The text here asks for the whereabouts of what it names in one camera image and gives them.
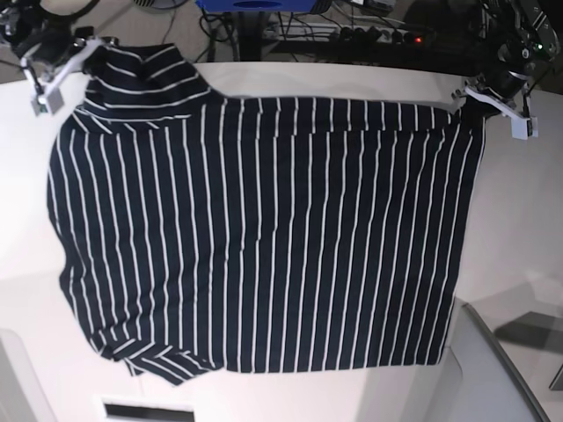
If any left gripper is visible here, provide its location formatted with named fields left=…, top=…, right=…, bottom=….
left=451, top=70, right=538, bottom=140

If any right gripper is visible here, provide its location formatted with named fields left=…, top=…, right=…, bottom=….
left=8, top=26, right=119, bottom=116

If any navy white striped t-shirt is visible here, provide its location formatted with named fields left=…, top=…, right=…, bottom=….
left=48, top=45, right=485, bottom=385

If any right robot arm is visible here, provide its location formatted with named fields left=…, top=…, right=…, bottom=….
left=1, top=1, right=119, bottom=115

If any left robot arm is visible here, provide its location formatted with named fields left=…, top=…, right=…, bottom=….
left=451, top=1, right=561, bottom=140

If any red lit power strip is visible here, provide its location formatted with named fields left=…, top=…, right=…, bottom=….
left=264, top=21, right=427, bottom=47

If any grey partition panel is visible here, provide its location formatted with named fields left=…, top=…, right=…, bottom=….
left=354, top=302, right=553, bottom=422

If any white slotted box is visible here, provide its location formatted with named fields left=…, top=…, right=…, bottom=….
left=103, top=401, right=195, bottom=422

